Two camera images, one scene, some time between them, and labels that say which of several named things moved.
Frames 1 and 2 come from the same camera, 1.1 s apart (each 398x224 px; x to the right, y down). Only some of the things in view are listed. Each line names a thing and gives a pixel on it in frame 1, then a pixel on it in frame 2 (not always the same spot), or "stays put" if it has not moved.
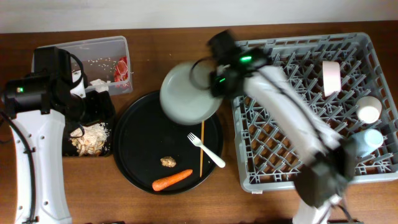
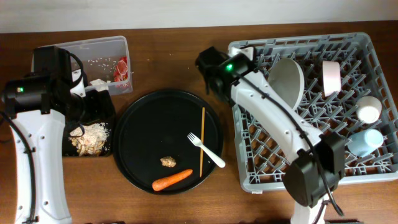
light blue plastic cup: (367, 141) stays put
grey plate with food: (186, 96) to (286, 78)
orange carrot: (160, 183) stays put
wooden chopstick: (203, 139) stays put
